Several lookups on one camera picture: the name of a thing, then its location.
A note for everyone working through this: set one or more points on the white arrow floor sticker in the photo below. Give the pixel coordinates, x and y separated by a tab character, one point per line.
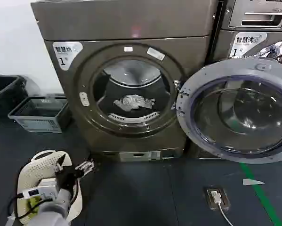
251	182

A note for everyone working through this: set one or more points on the metal floor socket box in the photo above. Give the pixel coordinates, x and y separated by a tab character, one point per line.
222	200

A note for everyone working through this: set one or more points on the grey-brown front-load dryer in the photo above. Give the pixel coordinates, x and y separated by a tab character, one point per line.
136	49

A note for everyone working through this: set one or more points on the grey washer with detergent drawer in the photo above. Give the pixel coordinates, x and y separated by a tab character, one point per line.
249	28

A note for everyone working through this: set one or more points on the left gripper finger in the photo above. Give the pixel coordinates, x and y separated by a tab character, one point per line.
85	167
60	162

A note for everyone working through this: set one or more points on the green floor tape line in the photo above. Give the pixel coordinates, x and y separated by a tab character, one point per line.
260	193

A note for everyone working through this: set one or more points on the grey rectangular plastic basket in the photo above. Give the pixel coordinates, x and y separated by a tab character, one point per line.
37	122

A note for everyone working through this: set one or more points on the dark grey plastic basket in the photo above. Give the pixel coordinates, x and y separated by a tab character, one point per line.
4	89

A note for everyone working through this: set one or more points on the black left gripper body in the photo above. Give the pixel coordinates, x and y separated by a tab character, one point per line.
69	176

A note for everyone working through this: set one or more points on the crumpled grey-white cloth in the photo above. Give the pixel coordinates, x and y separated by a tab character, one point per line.
133	101

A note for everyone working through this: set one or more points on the white perforated laundry basket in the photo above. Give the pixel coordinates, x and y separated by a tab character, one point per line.
40	164

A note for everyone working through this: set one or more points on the round glass dryer door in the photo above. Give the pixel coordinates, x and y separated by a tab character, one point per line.
239	110

